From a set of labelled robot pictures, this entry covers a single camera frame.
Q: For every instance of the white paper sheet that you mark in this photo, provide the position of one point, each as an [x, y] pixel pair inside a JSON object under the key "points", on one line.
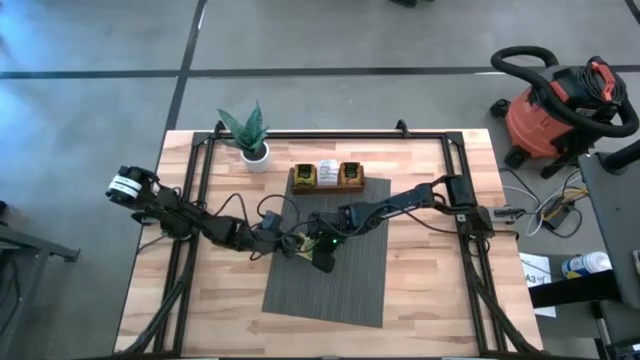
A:
{"points": [[537, 280]]}

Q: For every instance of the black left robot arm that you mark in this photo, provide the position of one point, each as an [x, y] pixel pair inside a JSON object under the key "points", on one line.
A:
{"points": [[175, 215]]}

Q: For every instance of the grey cart top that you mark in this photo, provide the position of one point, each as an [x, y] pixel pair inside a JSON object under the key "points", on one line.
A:
{"points": [[615, 210]]}

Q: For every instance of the red shop vacuum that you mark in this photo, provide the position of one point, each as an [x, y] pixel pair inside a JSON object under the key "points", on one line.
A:
{"points": [[520, 48]]}

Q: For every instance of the grey woven placemat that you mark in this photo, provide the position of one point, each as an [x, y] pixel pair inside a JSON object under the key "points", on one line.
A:
{"points": [[350, 280]]}

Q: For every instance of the lemon lime tea packet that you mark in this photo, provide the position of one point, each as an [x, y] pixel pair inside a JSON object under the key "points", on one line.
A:
{"points": [[307, 246], [305, 175]]}

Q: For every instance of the black shelf bar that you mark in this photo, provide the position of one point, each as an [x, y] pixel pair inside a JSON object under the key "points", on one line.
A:
{"points": [[565, 292]]}

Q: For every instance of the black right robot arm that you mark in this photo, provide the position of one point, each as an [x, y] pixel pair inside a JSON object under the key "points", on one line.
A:
{"points": [[400, 205]]}

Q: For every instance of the green snake plant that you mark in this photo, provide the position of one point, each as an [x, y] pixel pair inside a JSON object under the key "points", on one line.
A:
{"points": [[245, 127]]}

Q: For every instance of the grey metal stand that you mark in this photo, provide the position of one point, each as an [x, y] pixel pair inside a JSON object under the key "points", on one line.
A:
{"points": [[30, 245]]}

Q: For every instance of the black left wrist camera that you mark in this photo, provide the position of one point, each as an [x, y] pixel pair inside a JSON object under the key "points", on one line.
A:
{"points": [[272, 220]]}

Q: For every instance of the peach orange tea packet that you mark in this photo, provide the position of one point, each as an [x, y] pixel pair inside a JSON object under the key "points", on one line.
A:
{"points": [[351, 174]]}

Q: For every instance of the white wipes canister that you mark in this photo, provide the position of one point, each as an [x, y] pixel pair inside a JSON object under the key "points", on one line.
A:
{"points": [[590, 264]]}

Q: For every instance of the orange shop vacuum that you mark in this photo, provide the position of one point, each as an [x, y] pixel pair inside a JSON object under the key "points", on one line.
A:
{"points": [[540, 120]]}

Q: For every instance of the black power adapter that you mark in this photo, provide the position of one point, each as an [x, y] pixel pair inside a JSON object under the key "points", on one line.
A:
{"points": [[559, 216]]}

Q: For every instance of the brown wooden tea organizer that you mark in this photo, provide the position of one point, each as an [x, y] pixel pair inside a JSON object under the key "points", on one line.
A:
{"points": [[327, 190]]}

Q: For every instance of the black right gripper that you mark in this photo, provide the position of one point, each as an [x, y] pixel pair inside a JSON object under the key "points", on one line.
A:
{"points": [[330, 227]]}

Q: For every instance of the white plant pot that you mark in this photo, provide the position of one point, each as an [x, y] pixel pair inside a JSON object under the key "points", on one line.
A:
{"points": [[256, 161]]}

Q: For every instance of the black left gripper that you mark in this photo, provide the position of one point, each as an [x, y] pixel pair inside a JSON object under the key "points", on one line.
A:
{"points": [[260, 240]]}

